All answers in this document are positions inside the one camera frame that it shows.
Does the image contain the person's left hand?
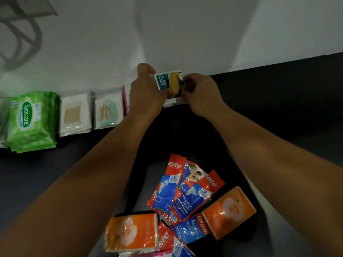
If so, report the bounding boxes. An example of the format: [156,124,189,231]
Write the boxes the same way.
[128,63,173,121]

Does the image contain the person's right hand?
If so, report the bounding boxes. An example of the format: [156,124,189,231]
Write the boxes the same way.
[181,73,229,119]

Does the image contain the teal and yellow sponge pack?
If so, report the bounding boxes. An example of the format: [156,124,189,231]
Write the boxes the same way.
[154,71,186,100]

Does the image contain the person's right forearm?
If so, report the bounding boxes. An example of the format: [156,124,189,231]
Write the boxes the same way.
[206,104,343,257]

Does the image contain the person's left forearm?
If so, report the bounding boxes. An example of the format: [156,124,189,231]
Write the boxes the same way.
[0,111,161,257]

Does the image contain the white packet under sponge pack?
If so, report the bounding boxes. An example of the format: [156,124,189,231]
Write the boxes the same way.
[162,97,188,108]

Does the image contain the pink-edged white packet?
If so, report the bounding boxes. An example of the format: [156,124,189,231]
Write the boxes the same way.
[122,85,132,116]

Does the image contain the black bag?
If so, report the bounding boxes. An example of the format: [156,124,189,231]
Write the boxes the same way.
[124,104,272,257]

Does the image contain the cotton swab packet teal print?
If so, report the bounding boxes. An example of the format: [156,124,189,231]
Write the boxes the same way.
[93,90,125,131]

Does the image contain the toothpaste sachet with face print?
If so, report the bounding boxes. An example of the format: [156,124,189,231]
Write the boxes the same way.
[173,160,208,203]

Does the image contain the red blue toothpaste sachet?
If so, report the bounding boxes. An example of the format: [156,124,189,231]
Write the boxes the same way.
[170,213,211,245]
[167,169,226,226]
[146,153,187,215]
[157,221,197,257]

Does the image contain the cotton swab packet plain white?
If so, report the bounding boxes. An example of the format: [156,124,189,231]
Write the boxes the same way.
[59,92,93,138]

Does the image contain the orange tissue pack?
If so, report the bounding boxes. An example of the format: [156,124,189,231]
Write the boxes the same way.
[104,212,160,253]
[201,186,257,241]

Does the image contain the stack of green wet wipes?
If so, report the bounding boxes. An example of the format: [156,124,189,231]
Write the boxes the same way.
[6,90,61,154]

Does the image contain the pink packet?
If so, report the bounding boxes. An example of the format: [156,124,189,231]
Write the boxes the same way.
[119,250,173,257]

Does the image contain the green wet wipes pack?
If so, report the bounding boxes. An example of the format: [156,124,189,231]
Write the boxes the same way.
[0,97,12,149]

